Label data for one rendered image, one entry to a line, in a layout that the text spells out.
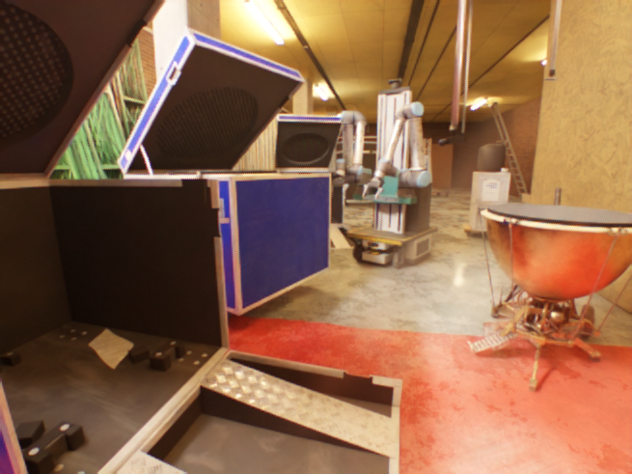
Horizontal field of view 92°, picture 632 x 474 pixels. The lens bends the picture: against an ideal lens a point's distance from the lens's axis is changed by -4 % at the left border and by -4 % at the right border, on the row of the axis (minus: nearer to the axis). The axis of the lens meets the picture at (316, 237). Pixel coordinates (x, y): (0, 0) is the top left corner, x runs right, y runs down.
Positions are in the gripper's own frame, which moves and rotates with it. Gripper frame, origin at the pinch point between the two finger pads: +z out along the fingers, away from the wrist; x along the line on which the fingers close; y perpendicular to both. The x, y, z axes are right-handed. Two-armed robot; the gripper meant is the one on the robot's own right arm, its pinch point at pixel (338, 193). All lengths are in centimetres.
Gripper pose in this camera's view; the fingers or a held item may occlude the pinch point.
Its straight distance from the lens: 301.2
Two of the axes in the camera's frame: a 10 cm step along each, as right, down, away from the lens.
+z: -1.1, 9.7, -2.0
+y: 5.1, 2.3, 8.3
